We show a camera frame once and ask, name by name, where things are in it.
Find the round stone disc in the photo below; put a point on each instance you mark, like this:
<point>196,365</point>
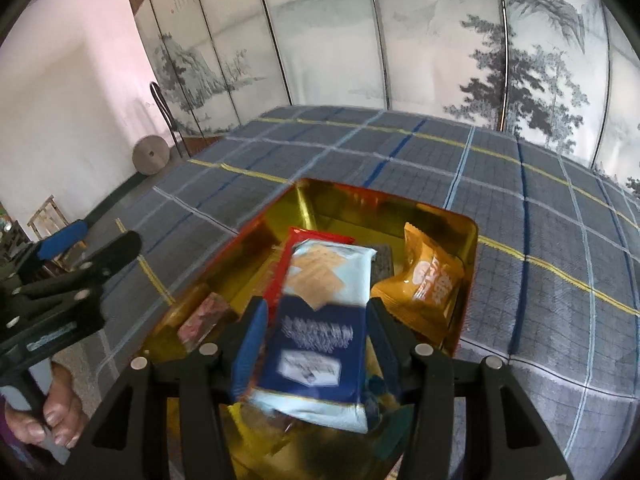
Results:
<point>150,155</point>

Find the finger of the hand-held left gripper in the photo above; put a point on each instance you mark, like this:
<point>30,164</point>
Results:
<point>117,250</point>
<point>65,237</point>

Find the black metal stand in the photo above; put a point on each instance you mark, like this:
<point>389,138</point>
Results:
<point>167,115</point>

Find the red and gold tin box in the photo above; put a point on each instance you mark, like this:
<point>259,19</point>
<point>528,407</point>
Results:
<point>340,210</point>

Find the person's left hand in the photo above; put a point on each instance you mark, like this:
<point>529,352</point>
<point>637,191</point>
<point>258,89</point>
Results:
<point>65,405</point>

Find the orange snack packet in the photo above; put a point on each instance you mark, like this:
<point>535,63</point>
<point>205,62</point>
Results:
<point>425,280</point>

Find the grey plaid tablecloth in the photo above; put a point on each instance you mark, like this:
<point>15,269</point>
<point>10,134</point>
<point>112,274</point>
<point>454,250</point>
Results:
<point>525,220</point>

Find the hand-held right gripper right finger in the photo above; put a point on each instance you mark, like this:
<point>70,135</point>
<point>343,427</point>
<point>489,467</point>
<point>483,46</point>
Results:
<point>390,355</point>

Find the painted folding screen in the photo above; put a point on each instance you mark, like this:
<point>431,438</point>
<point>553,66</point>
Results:
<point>400,35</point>

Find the pink snack packet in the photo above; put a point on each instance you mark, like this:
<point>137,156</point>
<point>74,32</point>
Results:
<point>202,320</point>

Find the red snack packet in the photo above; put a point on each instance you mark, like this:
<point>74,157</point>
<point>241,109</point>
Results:
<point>282,270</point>

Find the small wooden rack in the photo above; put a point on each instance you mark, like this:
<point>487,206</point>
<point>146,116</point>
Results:
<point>47,217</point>

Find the blue white cracker packet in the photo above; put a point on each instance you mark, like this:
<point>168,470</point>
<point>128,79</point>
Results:
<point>315,340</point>

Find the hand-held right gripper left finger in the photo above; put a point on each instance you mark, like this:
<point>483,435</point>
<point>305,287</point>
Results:
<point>250,355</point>

